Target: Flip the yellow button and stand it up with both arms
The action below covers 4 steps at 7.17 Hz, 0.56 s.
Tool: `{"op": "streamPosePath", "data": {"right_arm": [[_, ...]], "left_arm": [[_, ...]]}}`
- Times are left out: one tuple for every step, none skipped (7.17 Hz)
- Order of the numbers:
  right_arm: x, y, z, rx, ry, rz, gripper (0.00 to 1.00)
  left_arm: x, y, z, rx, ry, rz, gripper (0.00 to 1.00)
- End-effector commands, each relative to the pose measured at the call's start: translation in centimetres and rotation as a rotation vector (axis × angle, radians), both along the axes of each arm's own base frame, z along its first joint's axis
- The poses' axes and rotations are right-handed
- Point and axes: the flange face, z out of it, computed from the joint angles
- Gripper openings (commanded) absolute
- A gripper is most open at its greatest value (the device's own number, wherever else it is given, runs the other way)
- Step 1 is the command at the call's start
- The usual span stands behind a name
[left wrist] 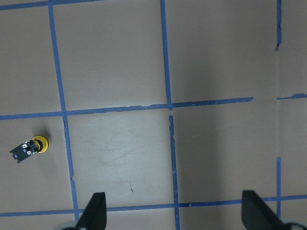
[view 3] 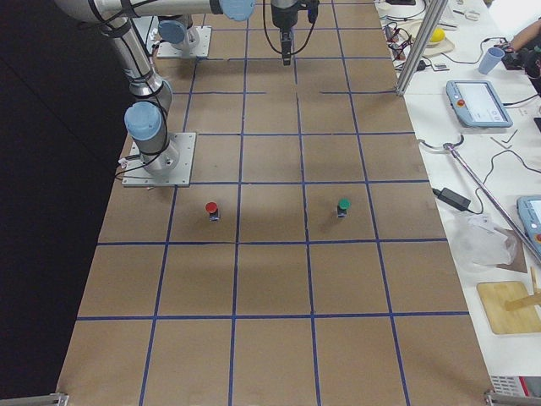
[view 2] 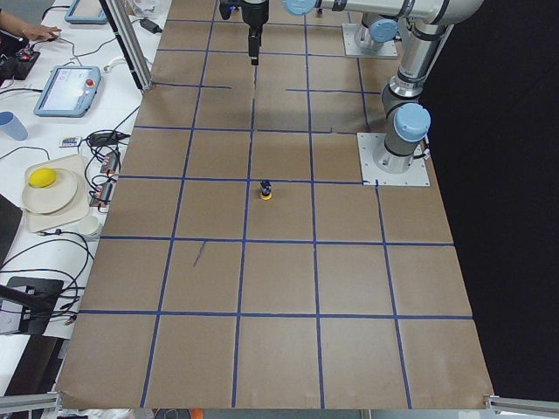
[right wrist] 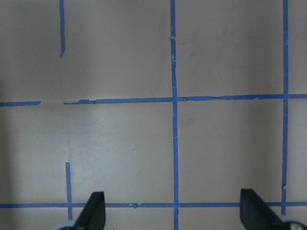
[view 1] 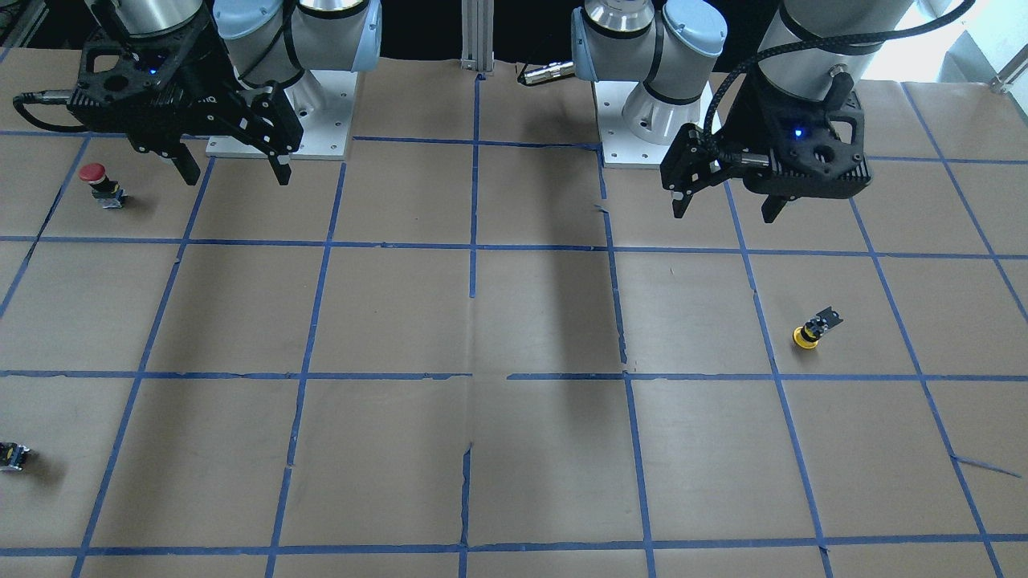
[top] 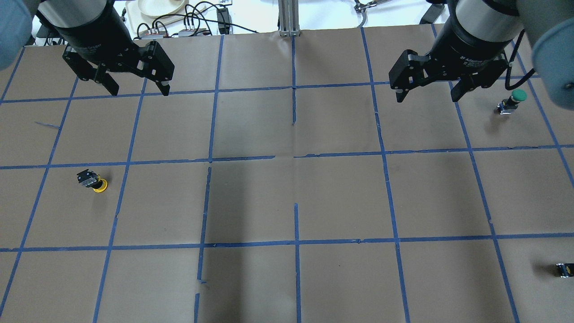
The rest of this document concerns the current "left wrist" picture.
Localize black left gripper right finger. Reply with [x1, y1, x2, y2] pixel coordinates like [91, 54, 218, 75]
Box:
[241, 190, 288, 230]

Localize yellow push button switch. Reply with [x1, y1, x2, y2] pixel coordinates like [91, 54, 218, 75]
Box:
[10, 136, 49, 163]

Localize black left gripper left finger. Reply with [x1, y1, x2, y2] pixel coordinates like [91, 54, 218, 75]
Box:
[75, 192, 106, 230]

